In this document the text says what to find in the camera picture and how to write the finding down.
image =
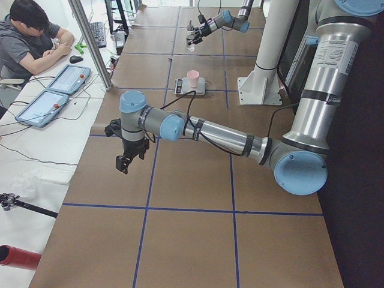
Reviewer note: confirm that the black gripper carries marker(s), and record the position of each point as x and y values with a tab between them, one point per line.
133	146
204	29

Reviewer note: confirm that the clear glass sauce bottle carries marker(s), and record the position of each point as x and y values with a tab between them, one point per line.
190	36

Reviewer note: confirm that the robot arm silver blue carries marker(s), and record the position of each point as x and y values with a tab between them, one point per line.
335	28
223	19

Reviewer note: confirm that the pink paper cup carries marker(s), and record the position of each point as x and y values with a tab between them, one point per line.
193	78

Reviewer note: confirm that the brown paper table cover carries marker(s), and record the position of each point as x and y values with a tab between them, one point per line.
189	214

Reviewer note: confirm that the black computer keyboard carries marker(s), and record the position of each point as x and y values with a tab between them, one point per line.
99	33

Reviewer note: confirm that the upper blue teach pendant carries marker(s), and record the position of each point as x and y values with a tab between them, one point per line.
69	79

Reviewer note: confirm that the blue teach pendant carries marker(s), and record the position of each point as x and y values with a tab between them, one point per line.
69	79
42	109

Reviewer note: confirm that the lower blue teach pendant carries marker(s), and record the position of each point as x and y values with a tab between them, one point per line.
42	109

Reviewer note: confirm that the crumpled clear plastic wrap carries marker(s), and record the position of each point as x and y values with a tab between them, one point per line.
26	184

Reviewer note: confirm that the black computer mouse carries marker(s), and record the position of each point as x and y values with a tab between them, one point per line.
75	59

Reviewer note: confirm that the green plastic toy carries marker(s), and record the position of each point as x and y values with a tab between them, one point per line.
80	47

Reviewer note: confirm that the seated person grey shirt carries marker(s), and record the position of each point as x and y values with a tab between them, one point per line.
30	43

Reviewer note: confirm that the red cylinder tube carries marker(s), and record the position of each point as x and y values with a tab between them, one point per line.
19	258

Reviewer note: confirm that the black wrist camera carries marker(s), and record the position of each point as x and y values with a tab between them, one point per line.
201	19
114	128

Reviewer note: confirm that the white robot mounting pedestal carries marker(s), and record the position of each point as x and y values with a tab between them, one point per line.
261	86

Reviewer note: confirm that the aluminium frame post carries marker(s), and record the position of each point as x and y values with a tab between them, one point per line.
82	21

